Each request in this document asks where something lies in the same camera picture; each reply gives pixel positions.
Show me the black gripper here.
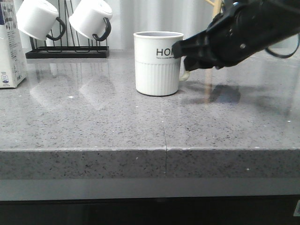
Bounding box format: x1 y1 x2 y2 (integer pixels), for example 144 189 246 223
172 0 300 71

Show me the white ribbed HOME cup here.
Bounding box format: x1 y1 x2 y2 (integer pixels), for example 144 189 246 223
133 31 190 96

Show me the blue Pascual milk carton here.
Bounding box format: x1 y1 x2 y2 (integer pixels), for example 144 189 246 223
0 0 27 89

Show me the wooden mug tree stand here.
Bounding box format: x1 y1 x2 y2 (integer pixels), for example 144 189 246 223
205 0 223 19

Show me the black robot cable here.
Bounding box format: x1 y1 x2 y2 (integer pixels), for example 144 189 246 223
264 32 300 59

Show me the white mug black handle right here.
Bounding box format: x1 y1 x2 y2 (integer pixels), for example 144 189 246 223
69 0 113 42

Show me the white mug black handle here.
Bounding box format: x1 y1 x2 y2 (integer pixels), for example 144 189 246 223
16 0 66 41
69 0 113 42

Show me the black wire mug rack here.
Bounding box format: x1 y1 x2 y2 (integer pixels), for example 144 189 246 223
25 0 109 59

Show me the white mug black handle left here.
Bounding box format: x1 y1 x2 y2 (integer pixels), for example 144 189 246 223
16 0 66 41

